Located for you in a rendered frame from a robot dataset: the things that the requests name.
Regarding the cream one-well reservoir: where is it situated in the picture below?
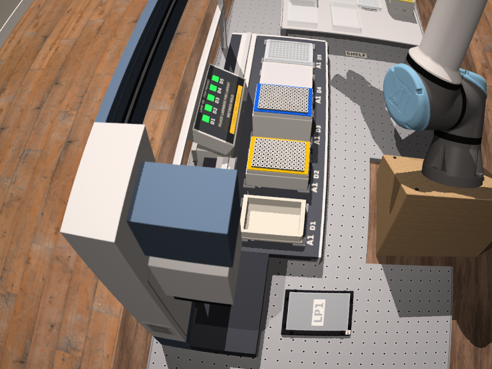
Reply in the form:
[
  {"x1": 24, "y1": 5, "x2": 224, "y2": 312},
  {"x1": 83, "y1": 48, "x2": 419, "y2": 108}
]
[{"x1": 240, "y1": 194, "x2": 306, "y2": 243}]

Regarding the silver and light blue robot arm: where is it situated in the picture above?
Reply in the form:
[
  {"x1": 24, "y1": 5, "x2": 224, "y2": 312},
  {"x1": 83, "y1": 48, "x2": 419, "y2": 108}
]
[{"x1": 383, "y1": 0, "x2": 488, "y2": 188}]

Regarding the light grey rectangular panel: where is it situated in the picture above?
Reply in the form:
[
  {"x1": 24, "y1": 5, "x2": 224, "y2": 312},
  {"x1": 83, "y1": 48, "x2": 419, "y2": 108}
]
[{"x1": 286, "y1": 292, "x2": 350, "y2": 331}]

